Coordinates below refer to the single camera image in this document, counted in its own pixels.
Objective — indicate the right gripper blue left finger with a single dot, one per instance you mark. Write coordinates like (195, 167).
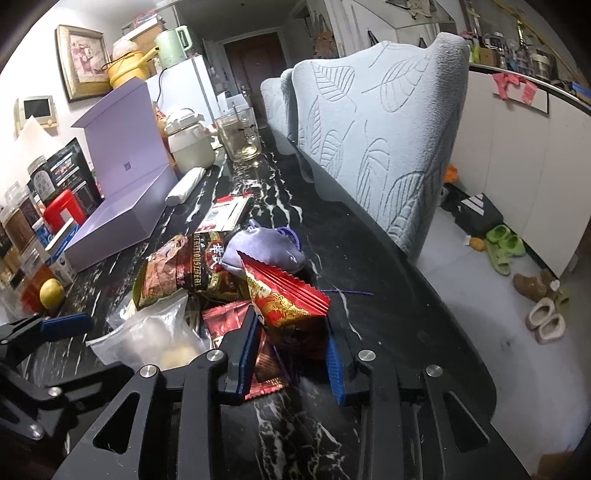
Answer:
(242, 347)

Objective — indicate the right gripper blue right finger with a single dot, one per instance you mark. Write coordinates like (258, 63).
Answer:
(348, 383)

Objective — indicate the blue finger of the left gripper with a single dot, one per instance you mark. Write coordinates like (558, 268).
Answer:
(55, 329)

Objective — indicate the small dark red sachet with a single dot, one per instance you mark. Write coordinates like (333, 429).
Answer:
(267, 372)

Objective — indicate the red gold snack packet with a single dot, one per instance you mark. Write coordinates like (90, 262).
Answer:
(292, 310)

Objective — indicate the clear plastic bag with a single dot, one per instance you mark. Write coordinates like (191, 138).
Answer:
(158, 334)

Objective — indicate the purple satin pouch with tassel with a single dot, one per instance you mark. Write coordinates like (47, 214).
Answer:
(279, 247)

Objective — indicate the yellow lemon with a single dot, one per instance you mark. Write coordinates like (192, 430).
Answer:
(51, 294)

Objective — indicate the brown spice jar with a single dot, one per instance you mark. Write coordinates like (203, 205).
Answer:
(18, 219)

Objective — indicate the red plastic container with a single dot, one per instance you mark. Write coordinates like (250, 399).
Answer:
(63, 208)

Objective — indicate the red white paper card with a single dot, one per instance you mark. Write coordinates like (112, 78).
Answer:
(224, 214)

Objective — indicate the dark label jar white lid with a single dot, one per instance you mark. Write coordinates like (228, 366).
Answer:
(41, 181)

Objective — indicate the black snack package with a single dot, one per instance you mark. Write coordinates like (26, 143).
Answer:
(69, 170)

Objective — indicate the white folded towel roll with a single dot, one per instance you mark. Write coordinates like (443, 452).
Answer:
(183, 188)

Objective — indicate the lilac gift box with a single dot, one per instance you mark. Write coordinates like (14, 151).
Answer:
(132, 169)

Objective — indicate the white foam board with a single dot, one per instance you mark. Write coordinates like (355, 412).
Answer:
(18, 154)

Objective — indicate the green slipper pair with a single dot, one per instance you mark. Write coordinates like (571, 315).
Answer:
(502, 244)

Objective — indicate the black shoe box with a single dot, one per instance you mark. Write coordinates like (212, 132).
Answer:
(477, 215)

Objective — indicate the glass pitcher with tea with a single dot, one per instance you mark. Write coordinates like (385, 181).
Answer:
(237, 129)

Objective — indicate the white fuzzy slipper pair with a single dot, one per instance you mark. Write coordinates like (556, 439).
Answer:
(546, 322)

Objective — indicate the brown slipper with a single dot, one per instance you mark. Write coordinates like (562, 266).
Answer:
(535, 288)

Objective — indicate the near light blue chair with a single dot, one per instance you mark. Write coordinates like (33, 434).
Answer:
(383, 122)

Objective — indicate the light blue chair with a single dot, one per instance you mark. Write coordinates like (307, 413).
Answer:
(280, 102)
(383, 122)

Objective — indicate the far light blue chair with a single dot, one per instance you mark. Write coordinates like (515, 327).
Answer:
(280, 102)

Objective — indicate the white mini fridge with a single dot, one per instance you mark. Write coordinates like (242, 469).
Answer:
(183, 93)

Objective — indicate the yellow pot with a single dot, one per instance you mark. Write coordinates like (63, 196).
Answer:
(130, 65)

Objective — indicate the framed flower picture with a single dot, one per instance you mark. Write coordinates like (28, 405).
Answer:
(82, 56)

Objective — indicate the white cabinet counter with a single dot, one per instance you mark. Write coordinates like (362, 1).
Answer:
(532, 162)

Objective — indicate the green electric kettle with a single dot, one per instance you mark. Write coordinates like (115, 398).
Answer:
(173, 45)

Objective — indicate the pink cloth on counter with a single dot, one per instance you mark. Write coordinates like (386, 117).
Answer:
(511, 82)

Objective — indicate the beige wall intercom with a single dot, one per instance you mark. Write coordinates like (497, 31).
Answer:
(41, 108)

